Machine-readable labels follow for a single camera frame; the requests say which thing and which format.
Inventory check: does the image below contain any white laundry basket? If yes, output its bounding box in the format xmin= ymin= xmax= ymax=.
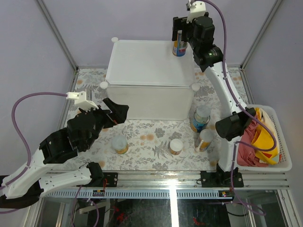
xmin=234 ymin=104 xmax=292 ymax=173

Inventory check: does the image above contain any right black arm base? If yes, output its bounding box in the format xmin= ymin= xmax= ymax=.
xmin=200 ymin=164 xmax=244 ymax=188

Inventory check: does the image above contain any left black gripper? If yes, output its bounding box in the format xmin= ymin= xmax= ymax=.
xmin=82 ymin=98 xmax=130 ymax=150

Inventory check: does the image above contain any wide orange can white lid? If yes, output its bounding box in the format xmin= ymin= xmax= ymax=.
xmin=111 ymin=135 xmax=129 ymax=154

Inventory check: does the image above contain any orange tall can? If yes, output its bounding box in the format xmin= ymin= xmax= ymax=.
xmin=172 ymin=31 xmax=187 ymax=57

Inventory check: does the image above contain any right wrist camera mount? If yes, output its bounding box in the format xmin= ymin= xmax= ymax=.
xmin=187 ymin=0 xmax=206 ymax=23

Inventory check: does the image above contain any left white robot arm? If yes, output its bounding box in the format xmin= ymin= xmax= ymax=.
xmin=0 ymin=98 xmax=129 ymax=210

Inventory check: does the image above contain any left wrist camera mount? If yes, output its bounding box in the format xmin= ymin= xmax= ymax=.
xmin=66 ymin=89 xmax=98 ymax=111

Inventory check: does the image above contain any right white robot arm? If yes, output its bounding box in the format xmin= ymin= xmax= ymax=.
xmin=172 ymin=15 xmax=255 ymax=187

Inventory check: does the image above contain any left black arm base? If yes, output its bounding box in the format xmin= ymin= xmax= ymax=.
xmin=84 ymin=162 xmax=118 ymax=187

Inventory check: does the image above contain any purple cable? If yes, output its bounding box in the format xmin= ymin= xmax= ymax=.
xmin=191 ymin=0 xmax=277 ymax=216
xmin=0 ymin=92 xmax=100 ymax=227

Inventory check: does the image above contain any red cloth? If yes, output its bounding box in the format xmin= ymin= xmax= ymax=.
xmin=237 ymin=120 xmax=260 ymax=167

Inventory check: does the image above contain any yellow cloth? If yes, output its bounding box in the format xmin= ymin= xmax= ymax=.
xmin=251 ymin=107 xmax=280 ymax=165

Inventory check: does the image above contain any white slotted cable duct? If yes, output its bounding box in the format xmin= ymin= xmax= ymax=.
xmin=46 ymin=188 xmax=233 ymax=200

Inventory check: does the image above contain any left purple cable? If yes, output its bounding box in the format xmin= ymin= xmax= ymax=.
xmin=0 ymin=92 xmax=100 ymax=227

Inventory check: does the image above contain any short orange can white lid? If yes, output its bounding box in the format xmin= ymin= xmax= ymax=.
xmin=169 ymin=139 xmax=184 ymax=155

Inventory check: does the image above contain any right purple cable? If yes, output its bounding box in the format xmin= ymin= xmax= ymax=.
xmin=191 ymin=0 xmax=277 ymax=216

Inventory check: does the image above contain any aluminium rail frame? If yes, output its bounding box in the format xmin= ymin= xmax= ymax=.
xmin=35 ymin=170 xmax=290 ymax=190

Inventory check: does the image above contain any white plastic cube cabinet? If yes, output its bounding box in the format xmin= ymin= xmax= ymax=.
xmin=100 ymin=40 xmax=195 ymax=121

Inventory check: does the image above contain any tall can with spoon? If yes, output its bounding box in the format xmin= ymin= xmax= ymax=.
xmin=195 ymin=129 xmax=214 ymax=152

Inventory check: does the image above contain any blue can with clear lid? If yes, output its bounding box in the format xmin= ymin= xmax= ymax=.
xmin=191 ymin=105 xmax=211 ymax=133

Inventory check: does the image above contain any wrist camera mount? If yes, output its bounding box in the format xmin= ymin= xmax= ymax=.
xmin=66 ymin=89 xmax=98 ymax=111
xmin=187 ymin=0 xmax=206 ymax=23

